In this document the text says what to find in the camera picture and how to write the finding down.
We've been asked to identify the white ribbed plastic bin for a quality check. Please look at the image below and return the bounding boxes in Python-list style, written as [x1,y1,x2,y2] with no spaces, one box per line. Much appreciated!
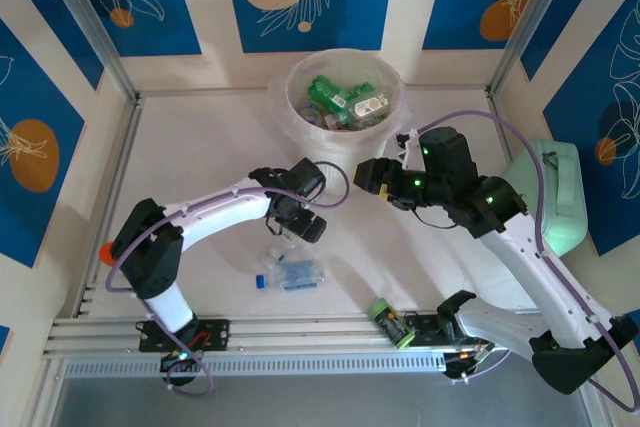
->
[267,48,414,197]

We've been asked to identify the small crumpled clear bottle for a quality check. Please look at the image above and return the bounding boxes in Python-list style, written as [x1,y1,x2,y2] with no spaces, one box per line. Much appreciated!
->
[258,244,293,279]

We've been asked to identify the clear bottle pale blue label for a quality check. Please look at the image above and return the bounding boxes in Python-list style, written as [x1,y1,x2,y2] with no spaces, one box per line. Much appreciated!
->
[253,259,327,293]

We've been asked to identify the mint green case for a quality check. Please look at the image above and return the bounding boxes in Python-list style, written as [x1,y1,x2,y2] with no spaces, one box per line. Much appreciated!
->
[501,136,589,259]

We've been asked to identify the green canister black label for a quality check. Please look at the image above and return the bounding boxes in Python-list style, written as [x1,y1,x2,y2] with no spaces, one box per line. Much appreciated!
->
[367,297,418,350]

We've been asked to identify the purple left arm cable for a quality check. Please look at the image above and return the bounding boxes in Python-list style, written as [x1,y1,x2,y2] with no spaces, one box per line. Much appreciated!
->
[104,160,351,396]

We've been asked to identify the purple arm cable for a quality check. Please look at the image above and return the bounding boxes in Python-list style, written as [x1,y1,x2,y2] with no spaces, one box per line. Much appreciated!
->
[104,160,351,396]
[414,109,640,414]

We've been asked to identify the white cable clip bracket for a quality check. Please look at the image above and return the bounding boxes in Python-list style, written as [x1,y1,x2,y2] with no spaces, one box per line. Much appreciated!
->
[396,127,420,168]

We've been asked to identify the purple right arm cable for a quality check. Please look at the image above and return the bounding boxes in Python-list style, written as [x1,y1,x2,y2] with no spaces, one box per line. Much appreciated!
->
[414,109,640,414]

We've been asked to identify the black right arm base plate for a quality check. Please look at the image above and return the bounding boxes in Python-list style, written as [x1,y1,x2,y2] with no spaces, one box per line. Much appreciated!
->
[403,311,496,351]

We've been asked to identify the aluminium table rail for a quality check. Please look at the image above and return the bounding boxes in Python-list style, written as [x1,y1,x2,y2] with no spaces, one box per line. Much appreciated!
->
[47,315,501,356]

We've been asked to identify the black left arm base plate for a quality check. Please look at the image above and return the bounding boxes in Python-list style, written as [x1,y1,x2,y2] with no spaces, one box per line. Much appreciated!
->
[137,319,232,354]

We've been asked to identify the grey slotted cable duct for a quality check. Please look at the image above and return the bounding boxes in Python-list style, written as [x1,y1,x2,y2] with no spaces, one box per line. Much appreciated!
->
[64,350,447,379]

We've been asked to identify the aluminium frame post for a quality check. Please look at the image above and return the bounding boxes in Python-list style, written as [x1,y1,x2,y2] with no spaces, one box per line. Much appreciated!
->
[485,0,585,98]
[35,0,140,103]

